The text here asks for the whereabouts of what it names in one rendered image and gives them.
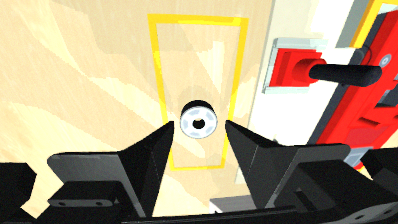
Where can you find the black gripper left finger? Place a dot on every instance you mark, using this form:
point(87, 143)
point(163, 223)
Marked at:
point(140, 167)

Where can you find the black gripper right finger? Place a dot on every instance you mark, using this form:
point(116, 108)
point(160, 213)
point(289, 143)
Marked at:
point(266, 165)

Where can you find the black wheel with white hub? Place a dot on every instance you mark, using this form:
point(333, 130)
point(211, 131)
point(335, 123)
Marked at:
point(202, 128)

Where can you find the yellow rectangular outline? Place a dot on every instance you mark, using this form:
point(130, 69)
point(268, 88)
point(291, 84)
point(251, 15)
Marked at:
point(156, 18)

